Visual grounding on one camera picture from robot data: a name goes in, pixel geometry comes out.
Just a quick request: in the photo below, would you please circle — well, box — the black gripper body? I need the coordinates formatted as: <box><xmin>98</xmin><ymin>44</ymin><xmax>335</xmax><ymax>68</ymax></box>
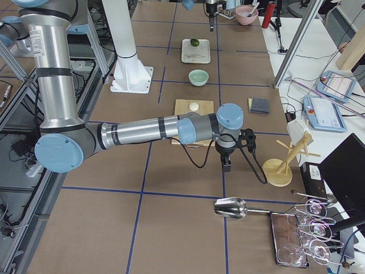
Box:
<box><xmin>205</xmin><ymin>0</ymin><xmax>217</xmax><ymax>26</ymax></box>
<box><xmin>215</xmin><ymin>140</ymin><xmax>237</xmax><ymax>166</ymax></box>

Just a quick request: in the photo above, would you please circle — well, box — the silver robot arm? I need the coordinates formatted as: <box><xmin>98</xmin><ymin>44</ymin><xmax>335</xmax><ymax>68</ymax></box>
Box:
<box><xmin>181</xmin><ymin>0</ymin><xmax>226</xmax><ymax>32</ymax></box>
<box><xmin>17</xmin><ymin>1</ymin><xmax>244</xmax><ymax>174</ymax></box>

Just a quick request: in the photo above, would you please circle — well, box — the pink mixing bowl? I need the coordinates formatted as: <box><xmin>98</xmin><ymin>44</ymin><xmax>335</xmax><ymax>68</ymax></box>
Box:
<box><xmin>235</xmin><ymin>6</ymin><xmax>258</xmax><ymax>26</ymax></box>

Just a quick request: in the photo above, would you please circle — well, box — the mint green bowl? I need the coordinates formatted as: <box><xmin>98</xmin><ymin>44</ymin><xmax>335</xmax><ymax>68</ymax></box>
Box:
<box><xmin>188</xmin><ymin>69</ymin><xmax>209</xmax><ymax>87</ymax></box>

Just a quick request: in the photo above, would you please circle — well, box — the light blue cup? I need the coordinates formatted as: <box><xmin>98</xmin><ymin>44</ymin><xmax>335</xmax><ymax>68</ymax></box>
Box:
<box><xmin>226</xmin><ymin>0</ymin><xmax>236</xmax><ymax>10</ymax></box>

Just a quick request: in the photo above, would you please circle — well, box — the green avocado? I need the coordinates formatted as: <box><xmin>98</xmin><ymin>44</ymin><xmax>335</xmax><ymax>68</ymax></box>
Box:
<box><xmin>190</xmin><ymin>38</ymin><xmax>200</xmax><ymax>47</ymax></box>

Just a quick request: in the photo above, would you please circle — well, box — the white bear tray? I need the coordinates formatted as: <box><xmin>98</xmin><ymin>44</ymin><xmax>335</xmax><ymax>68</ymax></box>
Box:
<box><xmin>181</xmin><ymin>39</ymin><xmax>211</xmax><ymax>64</ymax></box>

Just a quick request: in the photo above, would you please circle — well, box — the metal scoop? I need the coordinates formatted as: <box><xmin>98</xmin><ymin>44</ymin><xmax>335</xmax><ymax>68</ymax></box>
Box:
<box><xmin>214</xmin><ymin>197</ymin><xmax>270</xmax><ymax>220</ymax></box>

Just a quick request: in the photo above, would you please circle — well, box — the wooden mug tree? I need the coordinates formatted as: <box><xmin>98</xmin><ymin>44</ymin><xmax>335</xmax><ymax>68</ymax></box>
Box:
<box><xmin>262</xmin><ymin>131</ymin><xmax>321</xmax><ymax>187</ymax></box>

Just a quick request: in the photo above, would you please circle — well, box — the grey folded cloth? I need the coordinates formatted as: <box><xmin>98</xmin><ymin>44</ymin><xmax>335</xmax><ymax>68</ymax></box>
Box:
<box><xmin>250</xmin><ymin>98</ymin><xmax>270</xmax><ymax>114</ymax></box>

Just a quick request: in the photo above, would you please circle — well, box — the yellow sponge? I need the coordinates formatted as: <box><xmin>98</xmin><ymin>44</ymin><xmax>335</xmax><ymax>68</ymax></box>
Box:
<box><xmin>248</xmin><ymin>98</ymin><xmax>253</xmax><ymax>111</ymax></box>

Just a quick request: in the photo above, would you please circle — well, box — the red bottle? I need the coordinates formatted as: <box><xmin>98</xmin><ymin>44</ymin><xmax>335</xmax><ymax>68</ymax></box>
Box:
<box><xmin>261</xmin><ymin>1</ymin><xmax>276</xmax><ymax>29</ymax></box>

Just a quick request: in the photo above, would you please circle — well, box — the wooden cutting board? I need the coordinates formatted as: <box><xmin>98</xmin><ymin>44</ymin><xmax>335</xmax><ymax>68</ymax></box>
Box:
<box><xmin>174</xmin><ymin>99</ymin><xmax>214</xmax><ymax>148</ymax></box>

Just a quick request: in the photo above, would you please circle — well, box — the wine glass rack tray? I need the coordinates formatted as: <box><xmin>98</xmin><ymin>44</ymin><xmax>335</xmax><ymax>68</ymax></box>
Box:
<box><xmin>269</xmin><ymin>195</ymin><xmax>344</xmax><ymax>268</ymax></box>

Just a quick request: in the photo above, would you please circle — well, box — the blue teach pendant near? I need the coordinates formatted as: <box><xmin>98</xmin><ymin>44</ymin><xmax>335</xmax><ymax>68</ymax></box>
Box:
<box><xmin>303</xmin><ymin>95</ymin><xmax>347</xmax><ymax>132</ymax></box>

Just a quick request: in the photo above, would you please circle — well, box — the blue teach pendant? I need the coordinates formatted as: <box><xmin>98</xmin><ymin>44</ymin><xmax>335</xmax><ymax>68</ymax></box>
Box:
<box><xmin>316</xmin><ymin>70</ymin><xmax>356</xmax><ymax>103</ymax></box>
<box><xmin>303</xmin><ymin>95</ymin><xmax>347</xmax><ymax>132</ymax></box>

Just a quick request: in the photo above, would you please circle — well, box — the black monitor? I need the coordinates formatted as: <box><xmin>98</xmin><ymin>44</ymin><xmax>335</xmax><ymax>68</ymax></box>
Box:
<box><xmin>319</xmin><ymin>133</ymin><xmax>364</xmax><ymax>212</ymax></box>

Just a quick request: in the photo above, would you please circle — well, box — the blue teach pendant far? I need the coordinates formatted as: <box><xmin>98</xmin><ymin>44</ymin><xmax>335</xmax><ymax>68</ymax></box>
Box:
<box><xmin>316</xmin><ymin>70</ymin><xmax>356</xmax><ymax>103</ymax></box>

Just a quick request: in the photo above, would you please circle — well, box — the white wire cup rack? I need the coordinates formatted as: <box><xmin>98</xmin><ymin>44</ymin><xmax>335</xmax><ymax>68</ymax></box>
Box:
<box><xmin>217</xmin><ymin>5</ymin><xmax>235</xmax><ymax>19</ymax></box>

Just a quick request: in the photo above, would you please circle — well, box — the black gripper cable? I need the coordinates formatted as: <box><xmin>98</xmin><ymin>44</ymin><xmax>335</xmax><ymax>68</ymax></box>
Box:
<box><xmin>179</xmin><ymin>128</ymin><xmax>268</xmax><ymax>185</ymax></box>

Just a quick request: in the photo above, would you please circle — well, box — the black camera tripod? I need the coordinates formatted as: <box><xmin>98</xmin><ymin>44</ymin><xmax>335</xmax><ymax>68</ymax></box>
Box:
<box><xmin>270</xmin><ymin>0</ymin><xmax>287</xmax><ymax>54</ymax></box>

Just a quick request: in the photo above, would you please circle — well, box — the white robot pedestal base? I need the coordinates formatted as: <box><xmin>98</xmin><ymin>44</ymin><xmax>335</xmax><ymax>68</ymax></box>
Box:
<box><xmin>102</xmin><ymin>0</ymin><xmax>153</xmax><ymax>94</ymax></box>

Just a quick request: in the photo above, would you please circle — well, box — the aluminium frame post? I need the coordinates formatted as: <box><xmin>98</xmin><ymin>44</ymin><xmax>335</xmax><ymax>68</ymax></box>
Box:
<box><xmin>273</xmin><ymin>0</ymin><xmax>323</xmax><ymax>88</ymax></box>

